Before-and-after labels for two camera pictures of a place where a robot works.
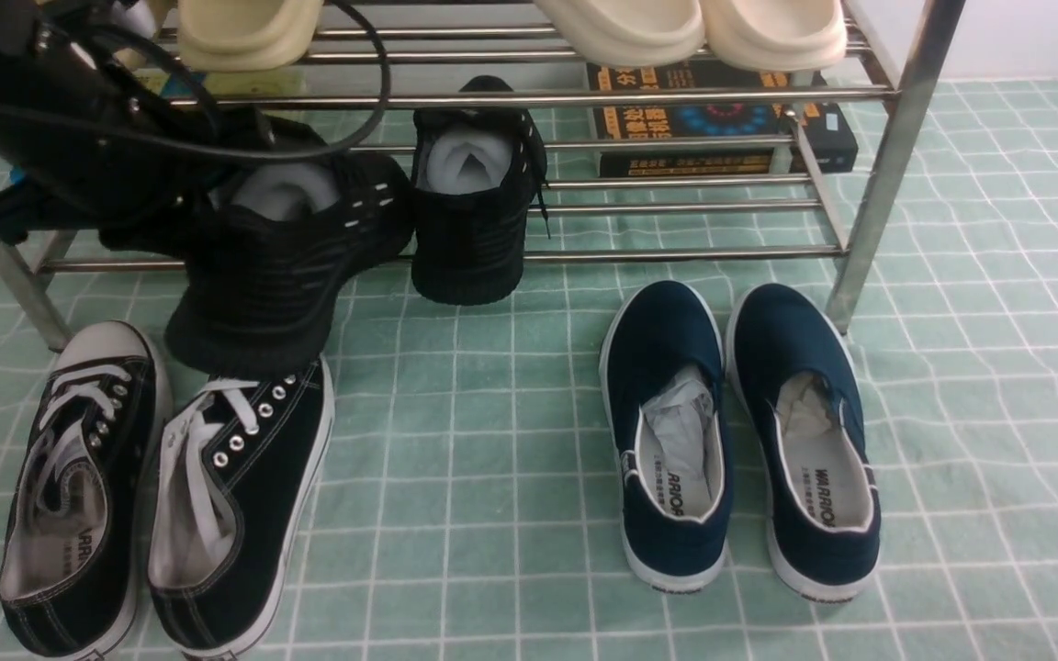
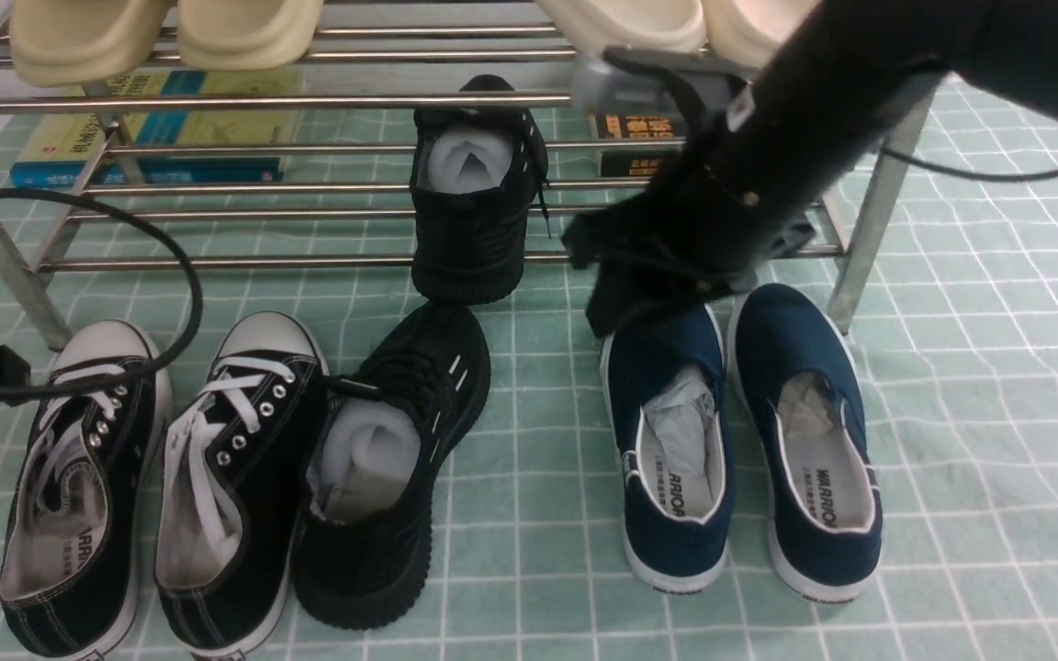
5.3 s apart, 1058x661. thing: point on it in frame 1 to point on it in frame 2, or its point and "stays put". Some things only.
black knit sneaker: [474, 174] stays put
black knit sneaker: [262, 289] to [387, 425]
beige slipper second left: [245, 35] stays put
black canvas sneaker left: [73, 541] stays put
